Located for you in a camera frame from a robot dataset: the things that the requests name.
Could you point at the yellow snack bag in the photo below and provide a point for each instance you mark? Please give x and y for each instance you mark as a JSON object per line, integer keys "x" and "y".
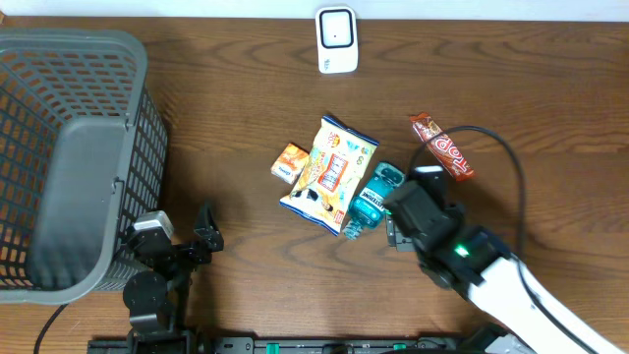
{"x": 337, "y": 163}

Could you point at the red brown chocolate bar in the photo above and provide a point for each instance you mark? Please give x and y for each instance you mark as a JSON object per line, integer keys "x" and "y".
{"x": 442, "y": 147}

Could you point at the teal mouthwash bottle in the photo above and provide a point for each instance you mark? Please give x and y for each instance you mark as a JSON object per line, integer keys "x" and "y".
{"x": 366, "y": 210}

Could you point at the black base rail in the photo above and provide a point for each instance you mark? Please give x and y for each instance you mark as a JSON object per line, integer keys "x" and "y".
{"x": 248, "y": 345}

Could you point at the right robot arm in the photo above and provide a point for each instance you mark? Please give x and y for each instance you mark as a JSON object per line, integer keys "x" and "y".
{"x": 514, "y": 297}

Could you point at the white barcode scanner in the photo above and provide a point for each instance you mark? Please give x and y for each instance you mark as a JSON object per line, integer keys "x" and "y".
{"x": 336, "y": 40}

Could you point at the grey plastic shopping basket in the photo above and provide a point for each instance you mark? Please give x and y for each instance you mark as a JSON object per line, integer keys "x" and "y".
{"x": 83, "y": 152}

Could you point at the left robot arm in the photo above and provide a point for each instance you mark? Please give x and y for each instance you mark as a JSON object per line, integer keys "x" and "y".
{"x": 157, "y": 298}

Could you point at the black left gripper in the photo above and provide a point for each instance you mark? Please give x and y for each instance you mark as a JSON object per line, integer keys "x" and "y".
{"x": 204, "y": 227}

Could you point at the small orange snack packet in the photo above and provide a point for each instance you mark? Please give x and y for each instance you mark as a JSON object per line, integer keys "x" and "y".
{"x": 290, "y": 163}

